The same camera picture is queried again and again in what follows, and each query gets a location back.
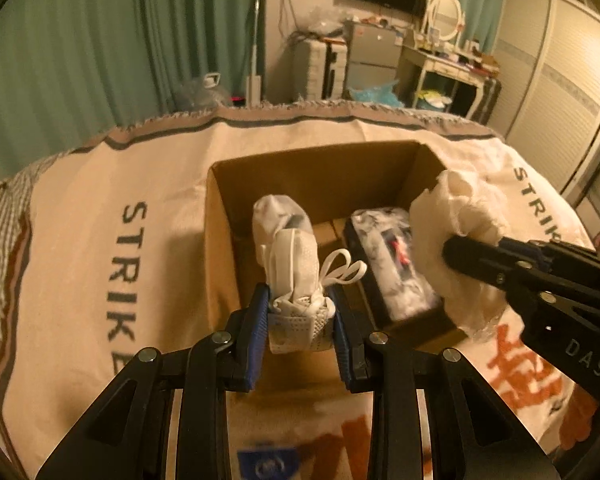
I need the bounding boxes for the brown cardboard box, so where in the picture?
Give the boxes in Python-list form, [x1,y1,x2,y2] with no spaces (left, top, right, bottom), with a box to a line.
[203,141,473,397]

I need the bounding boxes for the clear plastic bags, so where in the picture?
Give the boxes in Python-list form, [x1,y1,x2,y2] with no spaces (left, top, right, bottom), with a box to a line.
[294,6,352,42]

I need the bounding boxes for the white face mask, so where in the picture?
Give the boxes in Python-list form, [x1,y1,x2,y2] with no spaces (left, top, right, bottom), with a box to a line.
[264,227,369,356]

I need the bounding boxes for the clear water jug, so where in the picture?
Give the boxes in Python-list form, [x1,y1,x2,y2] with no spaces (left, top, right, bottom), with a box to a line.
[172,72,234,112]

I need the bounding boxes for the cream sliding wardrobe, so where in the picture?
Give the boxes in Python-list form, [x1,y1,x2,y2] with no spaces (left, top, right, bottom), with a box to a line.
[489,0,600,198]

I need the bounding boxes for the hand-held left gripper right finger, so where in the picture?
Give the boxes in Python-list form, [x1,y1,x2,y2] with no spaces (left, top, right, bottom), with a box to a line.
[330,286,556,480]

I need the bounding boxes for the white suitcase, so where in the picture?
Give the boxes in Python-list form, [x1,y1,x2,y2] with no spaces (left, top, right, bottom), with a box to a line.
[293,39,327,101]

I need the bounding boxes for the white oval mirror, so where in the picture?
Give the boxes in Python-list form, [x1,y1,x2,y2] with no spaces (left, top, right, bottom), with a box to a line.
[424,0,467,45]

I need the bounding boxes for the plastic-wrapped dark packet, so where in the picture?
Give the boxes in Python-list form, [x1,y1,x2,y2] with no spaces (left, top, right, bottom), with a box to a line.
[342,206,447,322]

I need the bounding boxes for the white dressing table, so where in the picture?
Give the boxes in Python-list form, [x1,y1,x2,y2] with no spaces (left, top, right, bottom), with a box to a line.
[394,40,502,122]

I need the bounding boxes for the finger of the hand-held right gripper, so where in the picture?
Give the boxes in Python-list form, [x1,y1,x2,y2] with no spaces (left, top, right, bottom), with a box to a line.
[442,236,548,307]
[497,238,600,281]

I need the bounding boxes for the checkered bedsheet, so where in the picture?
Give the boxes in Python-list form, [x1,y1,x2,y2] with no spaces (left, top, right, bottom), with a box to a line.
[0,159,37,413]

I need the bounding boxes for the white cloth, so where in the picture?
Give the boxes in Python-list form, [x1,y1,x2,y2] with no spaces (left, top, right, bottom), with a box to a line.
[409,170,515,345]

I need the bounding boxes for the wide green curtain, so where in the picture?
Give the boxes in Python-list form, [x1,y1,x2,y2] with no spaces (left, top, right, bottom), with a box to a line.
[0,0,270,181]

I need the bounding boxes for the cream printed blanket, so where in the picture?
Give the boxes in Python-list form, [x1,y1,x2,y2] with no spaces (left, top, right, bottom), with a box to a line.
[0,99,600,480]

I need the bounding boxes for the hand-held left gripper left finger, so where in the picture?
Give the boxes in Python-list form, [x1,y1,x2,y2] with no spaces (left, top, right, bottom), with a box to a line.
[37,282,272,480]

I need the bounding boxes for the white stick mop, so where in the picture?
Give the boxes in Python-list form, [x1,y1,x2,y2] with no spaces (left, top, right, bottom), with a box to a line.
[245,0,264,107]

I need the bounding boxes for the blue plastic bag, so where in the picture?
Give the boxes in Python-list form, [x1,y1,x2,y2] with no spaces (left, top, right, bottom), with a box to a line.
[347,79,405,109]

